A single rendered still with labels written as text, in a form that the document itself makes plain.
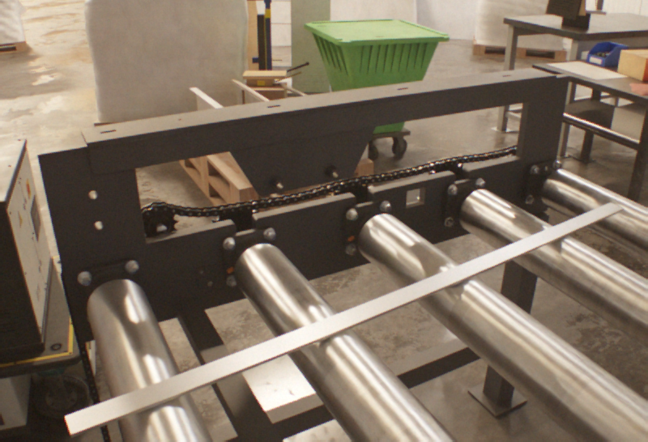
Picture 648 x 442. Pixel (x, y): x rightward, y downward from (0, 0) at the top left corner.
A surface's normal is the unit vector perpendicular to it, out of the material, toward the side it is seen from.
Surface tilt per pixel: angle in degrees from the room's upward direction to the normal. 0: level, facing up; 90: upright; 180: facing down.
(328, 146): 90
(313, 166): 90
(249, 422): 0
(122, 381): 36
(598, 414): 48
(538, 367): 53
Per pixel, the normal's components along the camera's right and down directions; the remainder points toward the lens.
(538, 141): 0.49, 0.38
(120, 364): -0.50, -0.61
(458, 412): 0.01, -0.90
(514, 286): -0.87, 0.20
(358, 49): 0.35, 0.57
